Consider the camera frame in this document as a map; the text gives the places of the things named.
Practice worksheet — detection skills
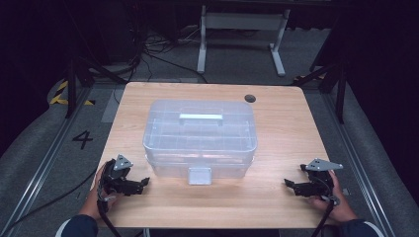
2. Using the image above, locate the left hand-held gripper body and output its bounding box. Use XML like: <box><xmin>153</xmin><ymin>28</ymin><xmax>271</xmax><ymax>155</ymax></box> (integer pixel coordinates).
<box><xmin>100</xmin><ymin>154</ymin><xmax>136</xmax><ymax>199</ymax></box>

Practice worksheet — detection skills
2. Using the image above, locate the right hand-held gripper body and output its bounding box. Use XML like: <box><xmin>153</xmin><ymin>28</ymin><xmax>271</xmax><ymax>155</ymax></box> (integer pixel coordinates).
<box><xmin>298</xmin><ymin>158</ymin><xmax>344</xmax><ymax>199</ymax></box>

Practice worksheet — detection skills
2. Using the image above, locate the clear plastic storage box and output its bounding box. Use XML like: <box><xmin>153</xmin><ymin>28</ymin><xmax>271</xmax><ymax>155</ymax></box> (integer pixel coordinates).
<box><xmin>141</xmin><ymin>99</ymin><xmax>259</xmax><ymax>187</ymax></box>

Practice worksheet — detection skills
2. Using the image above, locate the person's left hand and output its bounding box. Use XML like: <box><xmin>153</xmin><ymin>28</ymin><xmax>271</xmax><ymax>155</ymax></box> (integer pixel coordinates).
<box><xmin>78</xmin><ymin>160</ymin><xmax>124</xmax><ymax>221</ymax></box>

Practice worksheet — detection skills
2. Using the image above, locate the person's right hand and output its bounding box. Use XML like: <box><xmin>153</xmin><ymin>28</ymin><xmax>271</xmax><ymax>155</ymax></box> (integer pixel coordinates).
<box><xmin>307</xmin><ymin>170</ymin><xmax>359</xmax><ymax>225</ymax></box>

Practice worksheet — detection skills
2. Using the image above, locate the black metal stand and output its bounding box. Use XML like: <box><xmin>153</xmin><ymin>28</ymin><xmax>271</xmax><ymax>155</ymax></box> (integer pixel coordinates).
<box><xmin>293</xmin><ymin>60</ymin><xmax>348</xmax><ymax>125</ymax></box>
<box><xmin>63</xmin><ymin>56</ymin><xmax>128</xmax><ymax>119</ymax></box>

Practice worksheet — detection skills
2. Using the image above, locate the yellow black floor tape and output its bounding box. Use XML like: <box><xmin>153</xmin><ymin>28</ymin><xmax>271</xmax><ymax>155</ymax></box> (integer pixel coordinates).
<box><xmin>48</xmin><ymin>80</ymin><xmax>97</xmax><ymax>107</ymax></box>

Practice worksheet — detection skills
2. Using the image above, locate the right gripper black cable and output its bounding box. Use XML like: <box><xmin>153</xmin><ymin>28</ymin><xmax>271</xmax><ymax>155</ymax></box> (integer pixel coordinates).
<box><xmin>310</xmin><ymin>176</ymin><xmax>340</xmax><ymax>237</ymax></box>

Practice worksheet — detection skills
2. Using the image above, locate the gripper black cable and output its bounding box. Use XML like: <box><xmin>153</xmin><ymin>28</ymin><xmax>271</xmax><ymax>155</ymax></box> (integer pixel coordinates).
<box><xmin>310</xmin><ymin>176</ymin><xmax>340</xmax><ymax>237</ymax></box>
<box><xmin>96</xmin><ymin>194</ymin><xmax>123</xmax><ymax>237</ymax></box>

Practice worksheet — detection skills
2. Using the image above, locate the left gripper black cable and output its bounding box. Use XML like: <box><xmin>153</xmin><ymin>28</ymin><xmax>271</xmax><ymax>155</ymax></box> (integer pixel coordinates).
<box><xmin>96</xmin><ymin>194</ymin><xmax>123</xmax><ymax>237</ymax></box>

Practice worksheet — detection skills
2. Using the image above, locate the aluminium floor rail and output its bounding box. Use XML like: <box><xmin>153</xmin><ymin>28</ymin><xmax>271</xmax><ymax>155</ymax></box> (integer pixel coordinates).
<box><xmin>0</xmin><ymin>86</ymin><xmax>95</xmax><ymax>233</ymax></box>
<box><xmin>320</xmin><ymin>92</ymin><xmax>398</xmax><ymax>237</ymax></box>

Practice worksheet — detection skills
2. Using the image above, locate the long black floor cable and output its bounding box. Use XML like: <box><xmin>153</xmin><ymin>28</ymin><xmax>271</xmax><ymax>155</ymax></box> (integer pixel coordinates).
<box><xmin>0</xmin><ymin>167</ymin><xmax>99</xmax><ymax>237</ymax></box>

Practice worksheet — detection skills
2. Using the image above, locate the black floor cable bundle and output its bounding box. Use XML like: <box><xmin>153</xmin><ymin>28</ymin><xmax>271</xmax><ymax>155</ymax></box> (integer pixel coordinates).
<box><xmin>126</xmin><ymin>24</ymin><xmax>210</xmax><ymax>85</ymax></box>

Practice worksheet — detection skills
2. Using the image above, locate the white metal table frame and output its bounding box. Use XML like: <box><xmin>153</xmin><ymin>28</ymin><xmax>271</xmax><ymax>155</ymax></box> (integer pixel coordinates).
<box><xmin>196</xmin><ymin>4</ymin><xmax>292</xmax><ymax>78</ymax></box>

